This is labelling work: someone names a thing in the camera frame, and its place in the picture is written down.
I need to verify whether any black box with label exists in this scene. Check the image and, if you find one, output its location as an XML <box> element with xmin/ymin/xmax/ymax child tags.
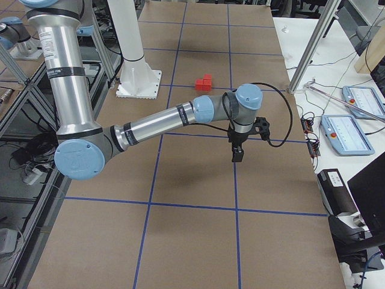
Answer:
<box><xmin>317</xmin><ymin>169</ymin><xmax>358</xmax><ymax>216</ymax></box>

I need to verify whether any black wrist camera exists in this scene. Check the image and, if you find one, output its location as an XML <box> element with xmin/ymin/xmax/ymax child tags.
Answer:
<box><xmin>252</xmin><ymin>117</ymin><xmax>270</xmax><ymax>141</ymax></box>

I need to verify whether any aluminium frame post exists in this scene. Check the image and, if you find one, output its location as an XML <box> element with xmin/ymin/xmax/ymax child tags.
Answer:
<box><xmin>288</xmin><ymin>0</ymin><xmax>341</xmax><ymax>95</ymax></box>

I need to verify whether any grey power adapter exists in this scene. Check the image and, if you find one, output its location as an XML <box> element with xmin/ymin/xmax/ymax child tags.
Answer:
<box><xmin>0</xmin><ymin>228</ymin><xmax>18</xmax><ymax>256</ymax></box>

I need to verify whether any black monitor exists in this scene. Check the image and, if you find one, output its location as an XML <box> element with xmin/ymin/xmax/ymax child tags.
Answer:
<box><xmin>348</xmin><ymin>153</ymin><xmax>384</xmax><ymax>234</ymax></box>

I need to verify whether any metal rod with handle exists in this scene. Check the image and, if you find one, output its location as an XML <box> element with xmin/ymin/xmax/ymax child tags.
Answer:
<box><xmin>304</xmin><ymin>82</ymin><xmax>384</xmax><ymax>123</ymax></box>

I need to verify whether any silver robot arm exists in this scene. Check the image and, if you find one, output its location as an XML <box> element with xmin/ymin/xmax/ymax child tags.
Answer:
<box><xmin>23</xmin><ymin>1</ymin><xmax>263</xmax><ymax>180</ymax></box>

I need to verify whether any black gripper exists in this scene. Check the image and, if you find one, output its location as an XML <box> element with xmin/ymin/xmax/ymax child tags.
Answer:
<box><xmin>227</xmin><ymin>128</ymin><xmax>250</xmax><ymax>163</ymax></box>

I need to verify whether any teach pendant tablet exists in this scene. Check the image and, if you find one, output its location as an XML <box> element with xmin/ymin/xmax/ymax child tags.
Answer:
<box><xmin>321</xmin><ymin>114</ymin><xmax>375</xmax><ymax>156</ymax></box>
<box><xmin>342</xmin><ymin>86</ymin><xmax>384</xmax><ymax>119</ymax></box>

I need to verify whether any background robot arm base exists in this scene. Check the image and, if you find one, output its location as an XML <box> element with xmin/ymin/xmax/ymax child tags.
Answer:
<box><xmin>1</xmin><ymin>16</ymin><xmax>52</xmax><ymax>61</ymax></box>

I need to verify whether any small electronics board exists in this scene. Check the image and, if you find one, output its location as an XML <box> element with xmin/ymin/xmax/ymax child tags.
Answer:
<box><xmin>300</xmin><ymin>112</ymin><xmax>321</xmax><ymax>159</ymax></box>

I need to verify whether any far teach pendant tablet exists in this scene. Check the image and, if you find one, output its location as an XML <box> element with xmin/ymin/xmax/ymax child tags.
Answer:
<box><xmin>342</xmin><ymin>86</ymin><xmax>384</xmax><ymax>119</ymax></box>

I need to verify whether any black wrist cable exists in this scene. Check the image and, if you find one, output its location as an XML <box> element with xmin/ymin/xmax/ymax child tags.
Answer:
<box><xmin>222</xmin><ymin>82</ymin><xmax>293</xmax><ymax>148</ymax></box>

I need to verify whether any red block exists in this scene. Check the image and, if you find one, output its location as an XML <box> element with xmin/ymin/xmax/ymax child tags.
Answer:
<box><xmin>195</xmin><ymin>79</ymin><xmax>204</xmax><ymax>91</ymax></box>
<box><xmin>203</xmin><ymin>73</ymin><xmax>212</xmax><ymax>81</ymax></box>
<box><xmin>202</xmin><ymin>79</ymin><xmax>212</xmax><ymax>91</ymax></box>

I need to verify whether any near teach pendant tablet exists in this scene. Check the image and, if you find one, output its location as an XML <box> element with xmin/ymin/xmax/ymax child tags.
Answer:
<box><xmin>321</xmin><ymin>114</ymin><xmax>375</xmax><ymax>156</ymax></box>

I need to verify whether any white central pedestal column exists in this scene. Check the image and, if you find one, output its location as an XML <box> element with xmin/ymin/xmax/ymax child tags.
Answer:
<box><xmin>108</xmin><ymin>0</ymin><xmax>162</xmax><ymax>99</ymax></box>

